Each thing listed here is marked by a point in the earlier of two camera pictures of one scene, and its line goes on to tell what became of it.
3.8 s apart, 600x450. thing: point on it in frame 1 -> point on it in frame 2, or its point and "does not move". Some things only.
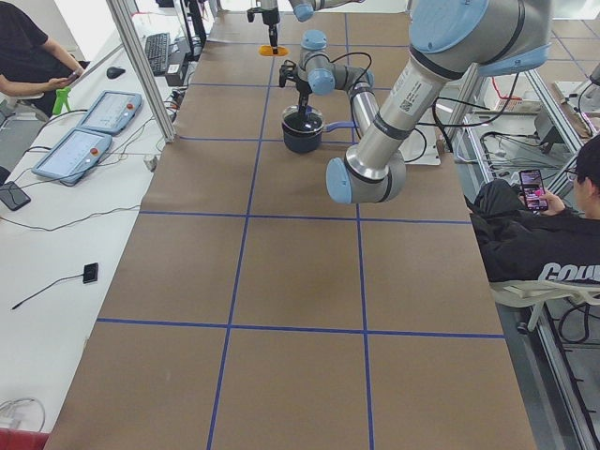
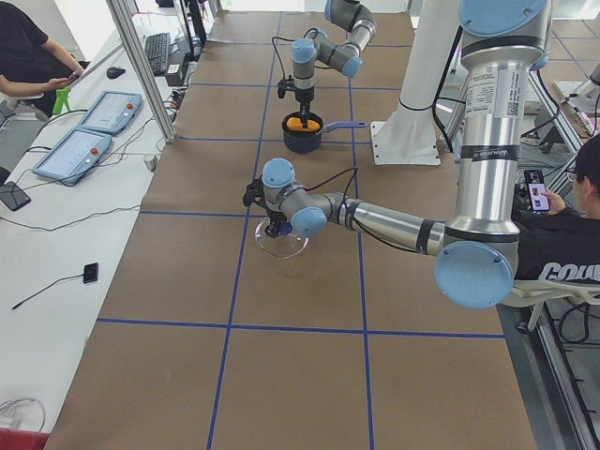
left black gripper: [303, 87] -> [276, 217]
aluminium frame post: [142, 67] does not move
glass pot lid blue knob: [310, 121] -> [287, 244]
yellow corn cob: [267, 50] -> [296, 124]
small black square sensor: [90, 273] does not move
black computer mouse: [114, 71] does not move
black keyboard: [157, 49] does not move
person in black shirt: [32, 65] does not move
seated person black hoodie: [559, 244] does not move
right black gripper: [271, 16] -> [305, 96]
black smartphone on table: [12, 196] does not move
